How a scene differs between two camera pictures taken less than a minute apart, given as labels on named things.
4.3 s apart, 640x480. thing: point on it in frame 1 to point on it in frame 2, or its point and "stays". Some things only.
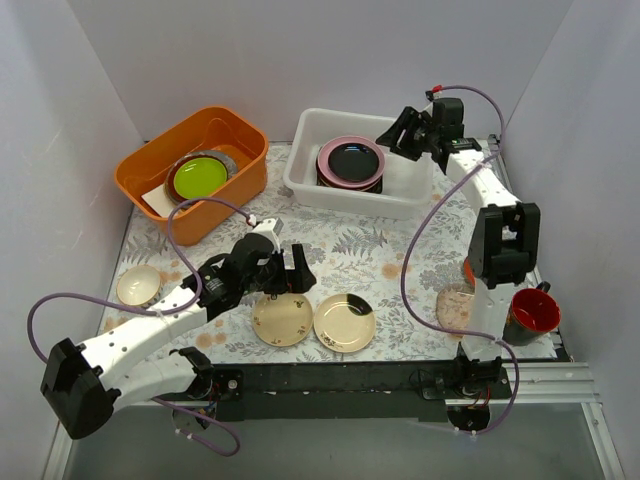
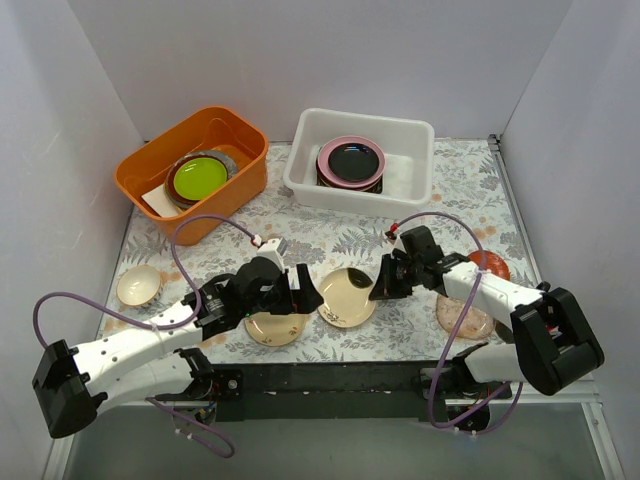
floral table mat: x=387 y=289 stays
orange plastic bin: x=218 y=129 stays
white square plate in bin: x=158 y=199 stays
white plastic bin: x=407 y=183 stays
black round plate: x=353 y=162 stays
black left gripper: x=282 y=273 to x=288 y=292
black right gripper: x=414 y=135 to x=400 y=273
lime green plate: x=198 y=177 stays
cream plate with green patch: x=344 y=323 to x=345 y=292
